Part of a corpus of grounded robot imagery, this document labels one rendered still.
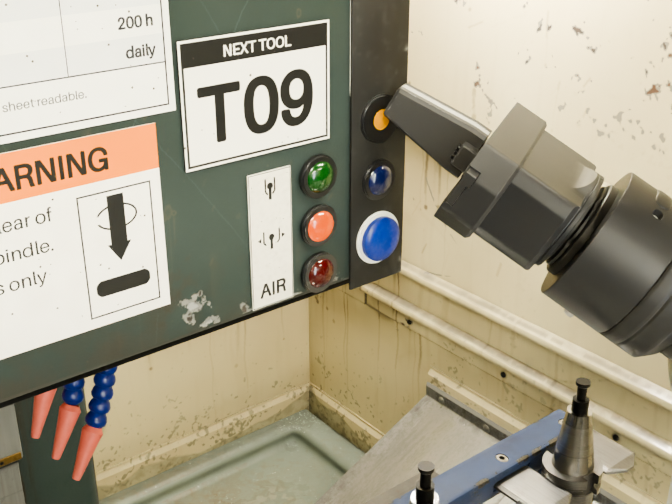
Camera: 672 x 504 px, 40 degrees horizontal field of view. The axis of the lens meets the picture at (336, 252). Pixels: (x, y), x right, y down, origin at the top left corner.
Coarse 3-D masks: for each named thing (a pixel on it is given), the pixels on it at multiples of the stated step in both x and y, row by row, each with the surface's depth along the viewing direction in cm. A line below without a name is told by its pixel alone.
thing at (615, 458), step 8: (600, 440) 103; (608, 440) 103; (600, 448) 102; (608, 448) 102; (616, 448) 102; (624, 448) 102; (600, 456) 101; (608, 456) 101; (616, 456) 101; (624, 456) 101; (632, 456) 101; (608, 464) 99; (616, 464) 99; (624, 464) 100; (632, 464) 100; (608, 472) 99; (616, 472) 99; (624, 472) 99
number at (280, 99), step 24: (240, 72) 50; (264, 72) 51; (288, 72) 52; (312, 72) 53; (264, 96) 51; (288, 96) 52; (312, 96) 53; (264, 120) 52; (288, 120) 53; (312, 120) 54
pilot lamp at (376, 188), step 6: (378, 168) 58; (384, 168) 58; (372, 174) 58; (378, 174) 58; (384, 174) 58; (390, 174) 59; (372, 180) 58; (378, 180) 58; (384, 180) 58; (390, 180) 59; (372, 186) 58; (378, 186) 58; (384, 186) 59; (372, 192) 58; (378, 192) 59; (384, 192) 59
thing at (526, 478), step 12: (528, 468) 99; (504, 480) 97; (516, 480) 97; (528, 480) 97; (540, 480) 97; (504, 492) 96; (516, 492) 95; (528, 492) 95; (540, 492) 95; (552, 492) 95; (564, 492) 95
